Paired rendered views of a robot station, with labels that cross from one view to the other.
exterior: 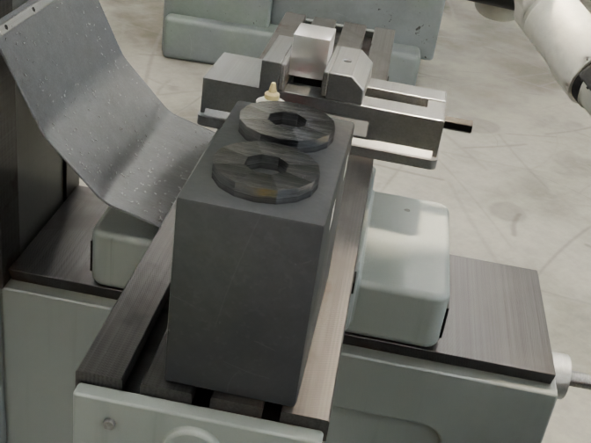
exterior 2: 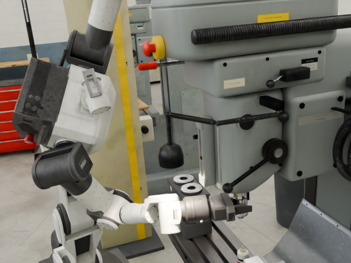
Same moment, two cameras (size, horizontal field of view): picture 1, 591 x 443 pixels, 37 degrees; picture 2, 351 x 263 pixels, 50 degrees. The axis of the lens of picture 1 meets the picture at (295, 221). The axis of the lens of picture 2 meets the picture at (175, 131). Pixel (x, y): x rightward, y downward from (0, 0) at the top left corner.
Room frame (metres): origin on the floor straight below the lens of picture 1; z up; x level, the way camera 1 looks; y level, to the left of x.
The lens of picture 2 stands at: (2.05, -0.57, 1.86)
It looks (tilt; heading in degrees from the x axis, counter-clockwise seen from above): 19 degrees down; 157
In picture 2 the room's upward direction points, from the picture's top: 4 degrees counter-clockwise
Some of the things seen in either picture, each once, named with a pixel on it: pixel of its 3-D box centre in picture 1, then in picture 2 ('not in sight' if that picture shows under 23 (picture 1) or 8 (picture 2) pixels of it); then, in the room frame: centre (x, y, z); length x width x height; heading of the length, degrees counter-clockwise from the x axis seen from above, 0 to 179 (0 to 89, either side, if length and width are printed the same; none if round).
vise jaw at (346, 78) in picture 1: (348, 74); not in sight; (1.22, -0.04, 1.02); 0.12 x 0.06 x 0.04; 174
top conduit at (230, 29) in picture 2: not in sight; (278, 28); (1.28, 0.04, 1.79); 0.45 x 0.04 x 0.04; 86
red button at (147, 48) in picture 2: not in sight; (149, 48); (1.11, -0.23, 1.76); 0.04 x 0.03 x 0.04; 176
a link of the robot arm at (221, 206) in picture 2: not in sight; (212, 208); (1.10, -0.07, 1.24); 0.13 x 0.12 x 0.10; 162
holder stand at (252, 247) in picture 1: (265, 237); (188, 203); (0.71, 0.03, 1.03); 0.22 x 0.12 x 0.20; 175
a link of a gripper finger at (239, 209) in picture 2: not in sight; (242, 210); (1.16, 0.01, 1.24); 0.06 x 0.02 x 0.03; 72
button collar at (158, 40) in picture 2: not in sight; (158, 47); (1.12, -0.21, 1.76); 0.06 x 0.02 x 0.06; 176
